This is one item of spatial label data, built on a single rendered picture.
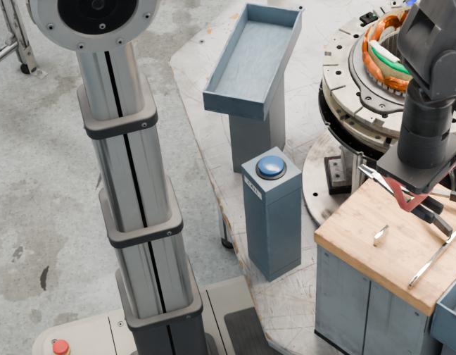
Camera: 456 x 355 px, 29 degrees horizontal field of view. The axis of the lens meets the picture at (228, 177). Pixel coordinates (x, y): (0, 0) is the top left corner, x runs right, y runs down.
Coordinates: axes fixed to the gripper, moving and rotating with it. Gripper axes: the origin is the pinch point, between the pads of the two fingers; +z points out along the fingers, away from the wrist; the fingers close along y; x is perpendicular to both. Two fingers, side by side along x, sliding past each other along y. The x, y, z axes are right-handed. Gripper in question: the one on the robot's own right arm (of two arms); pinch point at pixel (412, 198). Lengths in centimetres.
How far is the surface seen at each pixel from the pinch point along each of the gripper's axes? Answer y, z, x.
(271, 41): 27, 16, 46
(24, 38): 55, 106, 182
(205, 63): 35, 41, 72
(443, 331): -4.1, 17.2, -10.2
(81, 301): -1, 120, 95
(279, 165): 3.4, 14.4, 25.1
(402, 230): 3.2, 12.0, 2.2
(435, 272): 0.0, 11.9, -5.4
